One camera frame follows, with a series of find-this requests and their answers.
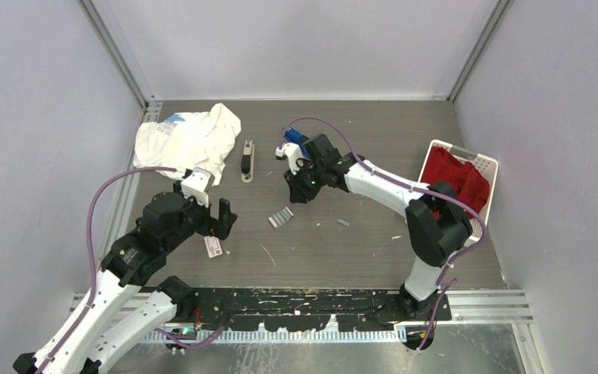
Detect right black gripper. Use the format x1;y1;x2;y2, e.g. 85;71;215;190
283;161;325;204

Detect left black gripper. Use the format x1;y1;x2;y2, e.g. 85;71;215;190
164;181;237;252

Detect box of staples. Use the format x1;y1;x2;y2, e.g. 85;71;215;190
268;206;294;229

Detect blue black stapler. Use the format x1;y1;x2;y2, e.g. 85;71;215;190
283;128;310;159

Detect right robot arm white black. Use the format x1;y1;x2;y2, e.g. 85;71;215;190
275;133;473;320

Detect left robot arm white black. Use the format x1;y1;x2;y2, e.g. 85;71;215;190
12;192;237;373

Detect staple box lid sleeve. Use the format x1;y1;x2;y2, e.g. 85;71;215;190
204;236;223;259

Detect white crumpled t-shirt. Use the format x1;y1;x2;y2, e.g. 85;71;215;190
133;103;241;185

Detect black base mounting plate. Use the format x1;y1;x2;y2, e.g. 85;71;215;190
172;288;452;332

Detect red cloth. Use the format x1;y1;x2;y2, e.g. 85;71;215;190
420;146;491;213

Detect white plastic basket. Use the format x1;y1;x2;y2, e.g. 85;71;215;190
419;139;498;224

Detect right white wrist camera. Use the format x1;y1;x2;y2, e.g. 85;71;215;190
275;143;308;175

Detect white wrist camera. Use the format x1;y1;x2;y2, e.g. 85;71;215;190
275;143;308;175
174;168;215;207

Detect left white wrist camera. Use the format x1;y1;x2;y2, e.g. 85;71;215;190
174;168;215;207

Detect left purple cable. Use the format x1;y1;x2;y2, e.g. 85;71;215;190
33;166;179;374

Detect white perforated cable rail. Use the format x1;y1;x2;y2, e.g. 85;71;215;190
83;328;408;345

